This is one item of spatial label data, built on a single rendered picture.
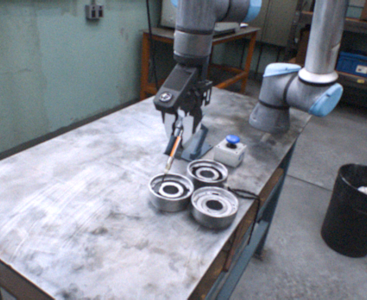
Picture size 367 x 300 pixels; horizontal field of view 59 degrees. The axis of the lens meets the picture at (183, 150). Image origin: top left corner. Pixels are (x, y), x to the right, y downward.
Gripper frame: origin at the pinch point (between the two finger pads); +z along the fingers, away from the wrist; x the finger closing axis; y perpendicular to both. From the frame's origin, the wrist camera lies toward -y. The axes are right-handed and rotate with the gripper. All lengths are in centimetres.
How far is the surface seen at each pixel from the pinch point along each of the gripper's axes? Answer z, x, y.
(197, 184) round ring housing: 10.5, -5.4, 2.7
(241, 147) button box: 8.7, -8.1, 25.0
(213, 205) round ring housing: 12.0, -11.6, -0.6
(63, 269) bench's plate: 13.0, 2.7, -31.8
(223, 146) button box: 8.7, -3.7, 21.6
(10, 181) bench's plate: 13.0, 32.2, -20.9
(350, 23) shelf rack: -3, -6, 343
